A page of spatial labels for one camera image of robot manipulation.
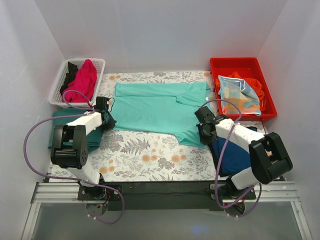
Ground turquoise t shirt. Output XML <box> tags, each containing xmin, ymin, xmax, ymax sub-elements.
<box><xmin>111</xmin><ymin>81</ymin><xmax>211</xmax><ymax>148</ymax></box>

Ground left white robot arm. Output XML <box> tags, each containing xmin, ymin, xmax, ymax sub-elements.
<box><xmin>50</xmin><ymin>96</ymin><xmax>116</xmax><ymax>200</ymax></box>

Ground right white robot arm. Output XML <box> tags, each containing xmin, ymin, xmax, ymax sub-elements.
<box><xmin>194</xmin><ymin>106</ymin><xmax>293</xmax><ymax>199</ymax></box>

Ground folded dark green shirt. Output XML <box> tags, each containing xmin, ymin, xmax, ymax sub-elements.
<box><xmin>48</xmin><ymin>107</ymin><xmax>103</xmax><ymax>153</ymax></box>

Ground floral table mat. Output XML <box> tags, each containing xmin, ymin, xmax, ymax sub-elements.
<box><xmin>48</xmin><ymin>71</ymin><xmax>280</xmax><ymax>183</ymax></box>

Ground patterned light blue shirt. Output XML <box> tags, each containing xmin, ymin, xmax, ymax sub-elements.
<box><xmin>217</xmin><ymin>75</ymin><xmax>262</xmax><ymax>116</ymax></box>

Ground magenta shirt in basket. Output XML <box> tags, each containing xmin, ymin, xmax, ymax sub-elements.
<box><xmin>63</xmin><ymin>59</ymin><xmax>97</xmax><ymax>103</ymax></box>

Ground folded navy blue shirt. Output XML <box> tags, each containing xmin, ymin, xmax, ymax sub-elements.
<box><xmin>210</xmin><ymin>125</ymin><xmax>262</xmax><ymax>177</ymax></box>

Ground white plastic basket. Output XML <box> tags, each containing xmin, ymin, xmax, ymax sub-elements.
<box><xmin>48</xmin><ymin>58</ymin><xmax>106</xmax><ymax>109</ymax></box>

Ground orange shirt in bin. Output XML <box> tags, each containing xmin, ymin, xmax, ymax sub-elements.
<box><xmin>216</xmin><ymin>72</ymin><xmax>266</xmax><ymax>113</ymax></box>

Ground black garment in basket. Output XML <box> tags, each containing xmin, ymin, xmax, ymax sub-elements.
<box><xmin>59</xmin><ymin>62</ymin><xmax>78</xmax><ymax>96</ymax></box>

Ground red plastic bin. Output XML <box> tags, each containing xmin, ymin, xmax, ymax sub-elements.
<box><xmin>210</xmin><ymin>57</ymin><xmax>277</xmax><ymax>122</ymax></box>

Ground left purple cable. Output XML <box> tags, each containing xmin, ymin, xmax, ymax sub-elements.
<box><xmin>23</xmin><ymin>89</ymin><xmax>125</xmax><ymax>224</ymax></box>

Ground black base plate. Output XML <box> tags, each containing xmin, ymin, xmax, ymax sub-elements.
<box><xmin>77</xmin><ymin>182</ymin><xmax>257</xmax><ymax>212</ymax></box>

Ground aluminium mounting rail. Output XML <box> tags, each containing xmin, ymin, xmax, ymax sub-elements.
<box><xmin>21</xmin><ymin>181</ymin><xmax>312</xmax><ymax>240</ymax></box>

